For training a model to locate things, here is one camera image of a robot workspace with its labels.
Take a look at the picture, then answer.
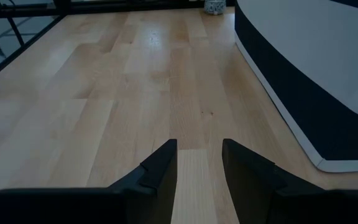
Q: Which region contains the blue white patterned bowl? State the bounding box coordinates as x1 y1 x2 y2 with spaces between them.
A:
203 0 227 16

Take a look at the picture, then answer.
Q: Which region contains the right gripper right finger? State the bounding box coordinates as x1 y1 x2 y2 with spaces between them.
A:
222 138 326 224

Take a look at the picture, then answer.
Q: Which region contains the navy white striped fabric basket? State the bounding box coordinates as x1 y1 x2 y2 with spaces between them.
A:
234 0 358 174

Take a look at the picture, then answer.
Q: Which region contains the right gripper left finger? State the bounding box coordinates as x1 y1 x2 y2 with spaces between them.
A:
109 139 178 224

